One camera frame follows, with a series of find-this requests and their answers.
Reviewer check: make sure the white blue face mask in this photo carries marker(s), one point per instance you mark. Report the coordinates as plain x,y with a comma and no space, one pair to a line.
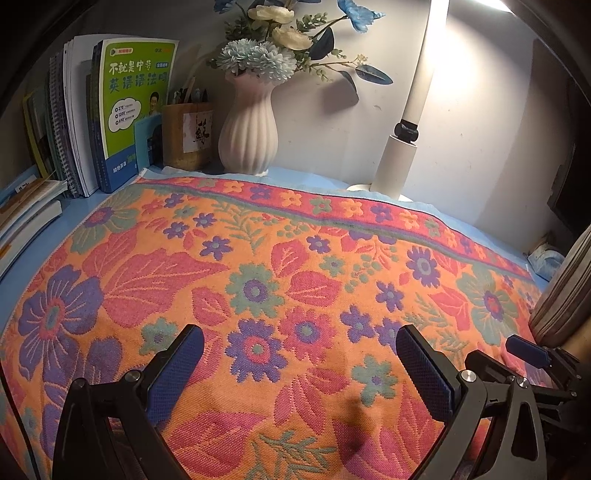
545,263

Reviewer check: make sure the blue white artificial flowers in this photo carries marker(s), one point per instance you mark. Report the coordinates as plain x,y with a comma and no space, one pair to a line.
258,57

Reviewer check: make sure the bunch of pens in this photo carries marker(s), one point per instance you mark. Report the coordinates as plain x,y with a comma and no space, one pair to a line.
191,94

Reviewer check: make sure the grey zip pencil case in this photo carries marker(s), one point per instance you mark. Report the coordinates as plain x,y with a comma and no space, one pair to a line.
563,295

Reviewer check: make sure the dark monitor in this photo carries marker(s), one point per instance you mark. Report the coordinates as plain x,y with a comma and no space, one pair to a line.
570,198

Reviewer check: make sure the yellow green book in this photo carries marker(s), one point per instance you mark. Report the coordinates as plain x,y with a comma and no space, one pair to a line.
37,134

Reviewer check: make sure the white blue book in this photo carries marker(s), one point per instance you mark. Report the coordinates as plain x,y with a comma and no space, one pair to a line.
23,235

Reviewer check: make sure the white desk lamp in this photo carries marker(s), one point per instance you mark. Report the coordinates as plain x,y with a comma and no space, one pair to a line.
415,92

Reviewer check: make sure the light blue card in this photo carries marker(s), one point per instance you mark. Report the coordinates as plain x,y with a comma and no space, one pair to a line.
145,143

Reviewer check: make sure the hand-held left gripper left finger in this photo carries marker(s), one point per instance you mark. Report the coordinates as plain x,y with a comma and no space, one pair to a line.
178,369

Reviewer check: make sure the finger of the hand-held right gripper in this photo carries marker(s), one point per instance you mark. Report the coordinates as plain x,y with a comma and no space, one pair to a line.
526,350
487,367

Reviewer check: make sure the grey spiral notebook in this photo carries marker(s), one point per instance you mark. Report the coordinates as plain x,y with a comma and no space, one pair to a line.
57,129

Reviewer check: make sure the white ribbed vase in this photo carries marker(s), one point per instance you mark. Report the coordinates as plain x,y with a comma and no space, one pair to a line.
247,134

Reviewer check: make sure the floral quilted mat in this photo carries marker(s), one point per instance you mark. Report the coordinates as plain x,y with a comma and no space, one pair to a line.
184,258

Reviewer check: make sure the cream cover book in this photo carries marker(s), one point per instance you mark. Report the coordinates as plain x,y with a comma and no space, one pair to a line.
27,198

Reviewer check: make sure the wooden pen holder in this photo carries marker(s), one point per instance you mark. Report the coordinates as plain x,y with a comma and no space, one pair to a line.
178,138

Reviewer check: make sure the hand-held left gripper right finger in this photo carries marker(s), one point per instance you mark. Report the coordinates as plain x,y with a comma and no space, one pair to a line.
425,369

